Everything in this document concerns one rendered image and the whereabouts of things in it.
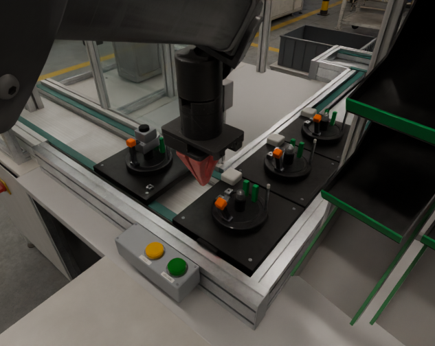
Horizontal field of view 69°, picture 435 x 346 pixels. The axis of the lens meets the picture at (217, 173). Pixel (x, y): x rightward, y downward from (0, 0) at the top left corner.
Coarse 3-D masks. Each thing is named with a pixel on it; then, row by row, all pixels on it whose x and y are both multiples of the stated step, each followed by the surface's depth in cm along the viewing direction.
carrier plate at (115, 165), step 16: (112, 160) 98; (176, 160) 98; (112, 176) 92; (128, 176) 92; (144, 176) 92; (160, 176) 92; (176, 176) 92; (128, 192) 89; (144, 192) 86; (160, 192) 88
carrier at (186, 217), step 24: (216, 192) 86; (240, 192) 75; (264, 192) 86; (192, 216) 79; (216, 216) 77; (240, 216) 77; (264, 216) 77; (288, 216) 79; (216, 240) 74; (240, 240) 74; (264, 240) 74; (240, 264) 69
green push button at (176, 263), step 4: (172, 260) 69; (176, 260) 69; (180, 260) 69; (168, 264) 68; (172, 264) 68; (176, 264) 68; (180, 264) 68; (184, 264) 68; (168, 268) 68; (172, 268) 67; (176, 268) 67; (180, 268) 67; (184, 268) 68; (172, 272) 67; (176, 272) 67; (180, 272) 67
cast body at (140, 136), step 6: (144, 126) 89; (150, 126) 91; (138, 132) 89; (144, 132) 89; (150, 132) 89; (156, 132) 91; (138, 138) 90; (144, 138) 89; (150, 138) 90; (156, 138) 92; (138, 144) 90; (144, 144) 90; (150, 144) 91; (156, 144) 93; (138, 150) 92; (144, 150) 90
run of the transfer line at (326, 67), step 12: (336, 48) 186; (348, 48) 186; (312, 60) 170; (324, 60) 170; (336, 60) 182; (348, 60) 182; (360, 60) 179; (312, 72) 173; (324, 72) 169; (336, 72) 165; (348, 72) 159; (360, 72) 161
